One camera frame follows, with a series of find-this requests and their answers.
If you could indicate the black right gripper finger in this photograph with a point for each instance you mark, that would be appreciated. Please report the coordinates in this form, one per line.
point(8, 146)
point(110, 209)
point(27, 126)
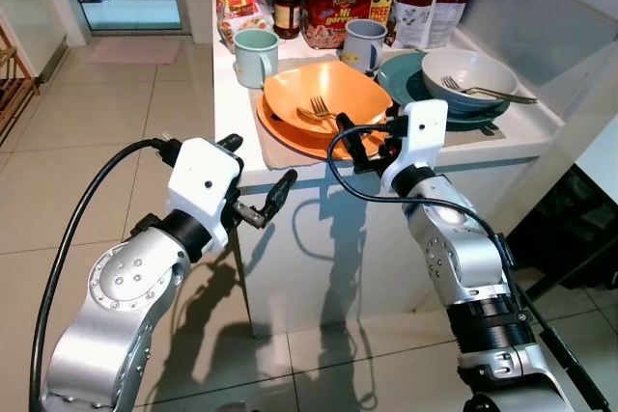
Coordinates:
point(351, 150)

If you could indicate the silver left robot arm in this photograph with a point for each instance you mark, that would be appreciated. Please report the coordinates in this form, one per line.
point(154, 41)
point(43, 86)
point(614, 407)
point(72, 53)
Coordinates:
point(116, 306)

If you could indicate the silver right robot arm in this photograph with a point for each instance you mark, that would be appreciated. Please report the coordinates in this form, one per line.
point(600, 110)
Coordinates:
point(468, 258)

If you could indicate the orange plate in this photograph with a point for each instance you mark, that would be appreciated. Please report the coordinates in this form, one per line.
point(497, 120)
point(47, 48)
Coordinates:
point(288, 142)

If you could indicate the metal fork in orange bowl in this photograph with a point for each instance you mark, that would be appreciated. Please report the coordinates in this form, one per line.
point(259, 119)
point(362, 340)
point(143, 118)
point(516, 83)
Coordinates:
point(320, 111)

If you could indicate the teal plate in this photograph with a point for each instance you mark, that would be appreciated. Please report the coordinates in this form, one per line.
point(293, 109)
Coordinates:
point(396, 79)

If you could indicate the orange bowl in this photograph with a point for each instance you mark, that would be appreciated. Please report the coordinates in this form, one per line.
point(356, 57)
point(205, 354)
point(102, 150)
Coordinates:
point(294, 89)

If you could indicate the pale green mug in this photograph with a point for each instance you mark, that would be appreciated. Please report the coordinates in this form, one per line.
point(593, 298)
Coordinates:
point(256, 60)

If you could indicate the white table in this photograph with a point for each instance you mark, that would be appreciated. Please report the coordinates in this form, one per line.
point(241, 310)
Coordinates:
point(386, 238)

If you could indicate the grey blue mug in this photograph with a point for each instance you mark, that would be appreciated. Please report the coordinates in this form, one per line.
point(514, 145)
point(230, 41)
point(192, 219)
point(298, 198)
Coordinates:
point(363, 47)

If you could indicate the metal fork in grey bowl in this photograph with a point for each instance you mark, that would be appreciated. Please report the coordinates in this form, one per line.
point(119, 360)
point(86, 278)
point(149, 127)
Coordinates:
point(478, 92)

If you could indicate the grey bowl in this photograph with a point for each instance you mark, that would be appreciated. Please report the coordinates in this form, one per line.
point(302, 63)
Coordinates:
point(483, 63)

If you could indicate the pink door mat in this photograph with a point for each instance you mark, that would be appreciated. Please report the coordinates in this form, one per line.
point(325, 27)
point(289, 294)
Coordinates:
point(133, 51)

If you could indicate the red instant noodle multipack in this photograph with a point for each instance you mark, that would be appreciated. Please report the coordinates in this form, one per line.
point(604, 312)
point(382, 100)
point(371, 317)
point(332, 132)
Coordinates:
point(343, 12)

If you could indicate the yellow red snack bag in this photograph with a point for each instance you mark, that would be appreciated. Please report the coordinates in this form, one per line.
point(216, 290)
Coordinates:
point(241, 2)

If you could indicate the red lidded jar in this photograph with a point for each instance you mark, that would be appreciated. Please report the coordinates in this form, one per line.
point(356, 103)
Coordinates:
point(287, 12)

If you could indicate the red white food bag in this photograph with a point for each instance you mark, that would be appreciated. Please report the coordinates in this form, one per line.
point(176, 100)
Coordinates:
point(415, 2)

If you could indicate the wooden rack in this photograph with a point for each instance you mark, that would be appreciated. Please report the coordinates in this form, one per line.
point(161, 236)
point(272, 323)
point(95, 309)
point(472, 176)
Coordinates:
point(14, 84)

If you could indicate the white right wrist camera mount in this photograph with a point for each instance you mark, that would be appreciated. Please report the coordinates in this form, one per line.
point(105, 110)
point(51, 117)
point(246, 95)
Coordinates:
point(423, 132)

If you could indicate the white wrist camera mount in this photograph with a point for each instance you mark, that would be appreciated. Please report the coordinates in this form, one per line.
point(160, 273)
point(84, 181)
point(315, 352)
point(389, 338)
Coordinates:
point(201, 180)
point(423, 132)

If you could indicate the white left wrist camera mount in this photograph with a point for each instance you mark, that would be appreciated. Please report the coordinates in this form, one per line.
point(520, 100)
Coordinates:
point(201, 180)

